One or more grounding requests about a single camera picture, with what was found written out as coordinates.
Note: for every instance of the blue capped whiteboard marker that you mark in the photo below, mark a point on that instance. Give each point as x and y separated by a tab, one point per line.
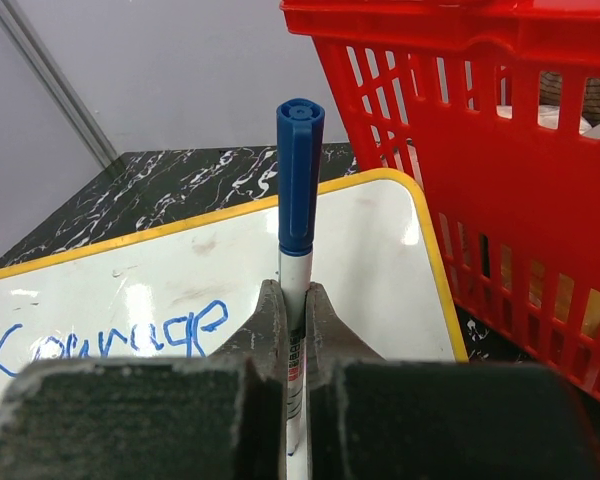
300	125

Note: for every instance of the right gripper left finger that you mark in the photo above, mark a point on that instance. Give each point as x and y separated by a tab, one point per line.
218	417

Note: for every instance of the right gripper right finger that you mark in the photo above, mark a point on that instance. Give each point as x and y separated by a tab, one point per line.
372	418

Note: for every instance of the yellow framed whiteboard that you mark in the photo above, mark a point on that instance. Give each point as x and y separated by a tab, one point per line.
183	288

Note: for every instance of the red plastic shopping basket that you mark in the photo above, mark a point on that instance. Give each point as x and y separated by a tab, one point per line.
448	92

